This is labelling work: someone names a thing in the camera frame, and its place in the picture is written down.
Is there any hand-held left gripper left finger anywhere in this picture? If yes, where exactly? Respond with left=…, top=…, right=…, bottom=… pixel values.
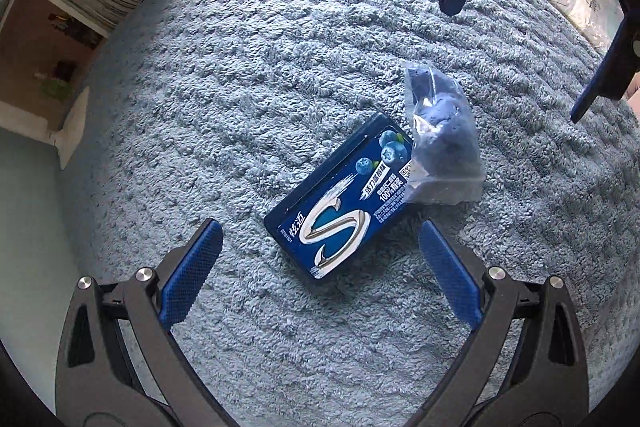
left=55, top=218, right=241, bottom=427

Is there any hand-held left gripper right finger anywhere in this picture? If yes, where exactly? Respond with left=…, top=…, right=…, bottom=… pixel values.
left=400, top=220, right=590, bottom=427

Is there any dark blue chewing gum pack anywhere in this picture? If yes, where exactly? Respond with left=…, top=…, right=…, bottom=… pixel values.
left=264, top=112, right=416, bottom=283

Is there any clear bag with blue contents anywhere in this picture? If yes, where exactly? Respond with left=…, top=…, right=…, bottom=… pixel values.
left=402, top=61, right=486, bottom=206

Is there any blue fleece blanket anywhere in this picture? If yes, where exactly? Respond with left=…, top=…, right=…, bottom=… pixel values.
left=55, top=0, right=640, bottom=427

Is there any small green shelf item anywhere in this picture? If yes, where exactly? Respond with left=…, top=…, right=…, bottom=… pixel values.
left=37, top=74, right=76, bottom=102

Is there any wooden bookshelf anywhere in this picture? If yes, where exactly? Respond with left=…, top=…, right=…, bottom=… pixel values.
left=0, top=0, right=251, bottom=142

